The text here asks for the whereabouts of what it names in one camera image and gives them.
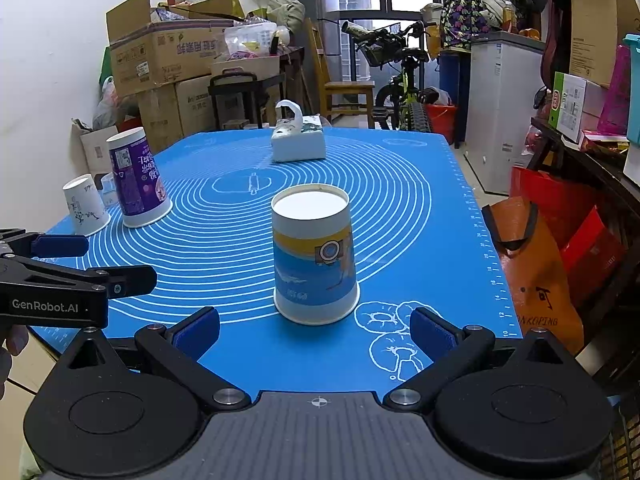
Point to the green and white box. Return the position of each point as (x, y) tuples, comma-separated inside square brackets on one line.
[(570, 105)]

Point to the red plastic bucket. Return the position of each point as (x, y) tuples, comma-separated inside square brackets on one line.
[(442, 122)]

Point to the purple paper cup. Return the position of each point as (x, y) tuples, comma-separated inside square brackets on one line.
[(137, 180)]

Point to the small white cardboard box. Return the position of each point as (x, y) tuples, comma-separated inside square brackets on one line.
[(97, 147)]

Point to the tall cardboard box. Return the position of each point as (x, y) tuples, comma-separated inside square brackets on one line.
[(600, 25)]

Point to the pink plastic bag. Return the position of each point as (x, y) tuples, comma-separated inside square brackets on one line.
[(617, 92)]

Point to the wooden chair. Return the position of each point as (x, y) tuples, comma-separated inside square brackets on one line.
[(345, 92)]

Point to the small clear plastic cup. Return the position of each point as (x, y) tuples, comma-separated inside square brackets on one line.
[(108, 187)]

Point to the large open cardboard box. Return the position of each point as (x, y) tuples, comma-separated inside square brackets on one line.
[(165, 52)]

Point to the person's left hand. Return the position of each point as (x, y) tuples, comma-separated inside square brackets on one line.
[(14, 345)]

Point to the colourful patterned cloth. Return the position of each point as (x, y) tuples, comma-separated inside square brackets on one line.
[(462, 15)]

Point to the beige cardboard box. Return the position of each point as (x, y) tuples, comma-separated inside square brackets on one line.
[(245, 66)]

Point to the orange shopping bag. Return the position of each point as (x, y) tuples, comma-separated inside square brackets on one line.
[(535, 285)]

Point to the white chest freezer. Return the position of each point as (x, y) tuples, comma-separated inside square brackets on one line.
[(500, 110)]

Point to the black and green bicycle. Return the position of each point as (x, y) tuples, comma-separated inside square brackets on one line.
[(400, 80)]

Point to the dark wooden side table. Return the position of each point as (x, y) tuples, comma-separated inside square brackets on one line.
[(607, 175)]

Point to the black utility cart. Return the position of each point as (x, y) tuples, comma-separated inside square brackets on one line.
[(240, 97)]

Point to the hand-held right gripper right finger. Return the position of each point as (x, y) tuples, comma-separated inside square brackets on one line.
[(431, 334)]

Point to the blue and yellow paper cup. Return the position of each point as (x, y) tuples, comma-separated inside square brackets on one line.
[(315, 255)]

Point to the teal plastic container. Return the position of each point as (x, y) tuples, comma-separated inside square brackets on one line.
[(634, 90)]

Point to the blue silicone baking mat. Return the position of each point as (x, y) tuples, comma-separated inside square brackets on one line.
[(225, 220)]

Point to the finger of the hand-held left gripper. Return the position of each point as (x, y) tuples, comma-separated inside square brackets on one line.
[(60, 245), (131, 280)]

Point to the clear plastic bag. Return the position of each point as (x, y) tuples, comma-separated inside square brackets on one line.
[(250, 40)]

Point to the brown cardboard box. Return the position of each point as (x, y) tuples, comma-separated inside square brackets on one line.
[(175, 110)]

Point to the white plastic bag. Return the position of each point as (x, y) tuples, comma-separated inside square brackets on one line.
[(106, 105)]

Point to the small white paper cup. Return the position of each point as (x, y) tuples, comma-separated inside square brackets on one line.
[(86, 207)]

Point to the white tissue pack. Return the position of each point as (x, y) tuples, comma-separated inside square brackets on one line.
[(297, 142)]

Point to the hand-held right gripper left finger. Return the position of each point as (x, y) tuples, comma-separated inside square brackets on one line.
[(196, 334)]

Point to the red shopping bag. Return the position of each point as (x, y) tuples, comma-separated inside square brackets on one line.
[(585, 230)]

